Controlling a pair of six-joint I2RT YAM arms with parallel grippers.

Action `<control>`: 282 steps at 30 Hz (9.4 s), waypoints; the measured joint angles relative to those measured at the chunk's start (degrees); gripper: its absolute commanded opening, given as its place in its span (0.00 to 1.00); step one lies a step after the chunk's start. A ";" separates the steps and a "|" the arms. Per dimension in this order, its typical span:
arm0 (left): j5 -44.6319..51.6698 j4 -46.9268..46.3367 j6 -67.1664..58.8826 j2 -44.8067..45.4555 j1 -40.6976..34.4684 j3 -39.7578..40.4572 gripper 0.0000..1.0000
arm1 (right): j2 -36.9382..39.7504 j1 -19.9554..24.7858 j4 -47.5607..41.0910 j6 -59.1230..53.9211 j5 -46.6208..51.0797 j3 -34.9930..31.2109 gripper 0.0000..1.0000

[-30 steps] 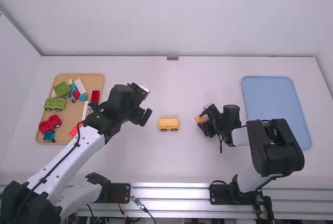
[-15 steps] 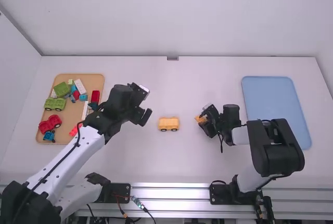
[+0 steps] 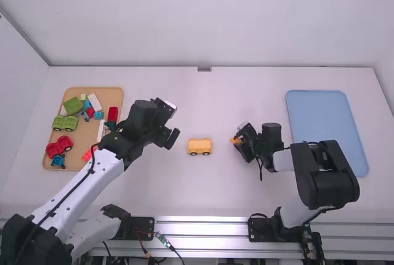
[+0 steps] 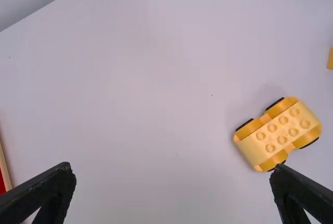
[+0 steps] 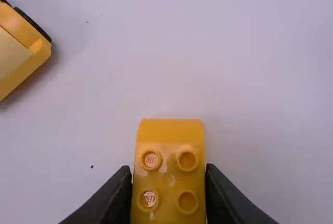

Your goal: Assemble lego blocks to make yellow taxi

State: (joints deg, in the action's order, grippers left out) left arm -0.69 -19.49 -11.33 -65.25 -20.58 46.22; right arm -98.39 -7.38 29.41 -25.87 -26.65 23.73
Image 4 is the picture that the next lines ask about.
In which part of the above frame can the red toy brick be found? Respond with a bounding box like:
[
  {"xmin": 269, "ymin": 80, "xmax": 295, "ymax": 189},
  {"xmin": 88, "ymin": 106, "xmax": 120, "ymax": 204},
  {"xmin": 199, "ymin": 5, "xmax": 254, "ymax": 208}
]
[{"xmin": 0, "ymin": 165, "xmax": 7, "ymax": 196}]

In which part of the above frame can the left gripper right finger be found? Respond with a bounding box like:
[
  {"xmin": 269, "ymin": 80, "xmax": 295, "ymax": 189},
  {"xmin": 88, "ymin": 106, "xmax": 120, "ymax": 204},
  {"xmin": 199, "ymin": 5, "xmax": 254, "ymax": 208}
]
[{"xmin": 269, "ymin": 164, "xmax": 333, "ymax": 224}]

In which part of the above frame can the tan tray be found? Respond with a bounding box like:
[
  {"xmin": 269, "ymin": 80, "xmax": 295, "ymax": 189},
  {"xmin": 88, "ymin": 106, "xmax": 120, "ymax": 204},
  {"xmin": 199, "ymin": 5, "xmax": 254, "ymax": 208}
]
[{"xmin": 0, "ymin": 125, "xmax": 12, "ymax": 192}]

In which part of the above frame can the yellow toy brick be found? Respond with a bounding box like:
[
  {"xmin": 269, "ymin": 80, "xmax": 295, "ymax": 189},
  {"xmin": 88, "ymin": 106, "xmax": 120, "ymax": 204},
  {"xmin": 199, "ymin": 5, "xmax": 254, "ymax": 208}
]
[{"xmin": 326, "ymin": 44, "xmax": 333, "ymax": 71}]

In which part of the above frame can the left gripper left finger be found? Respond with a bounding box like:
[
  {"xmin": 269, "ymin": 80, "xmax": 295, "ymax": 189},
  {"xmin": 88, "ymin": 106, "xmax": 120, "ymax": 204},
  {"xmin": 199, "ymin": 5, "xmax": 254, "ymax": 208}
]
[{"xmin": 0, "ymin": 161, "xmax": 77, "ymax": 224}]

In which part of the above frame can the yellow toy car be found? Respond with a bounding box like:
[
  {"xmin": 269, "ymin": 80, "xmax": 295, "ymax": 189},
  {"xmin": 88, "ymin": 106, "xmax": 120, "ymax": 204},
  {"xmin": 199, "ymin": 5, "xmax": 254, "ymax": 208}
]
[{"xmin": 233, "ymin": 96, "xmax": 323, "ymax": 174}]

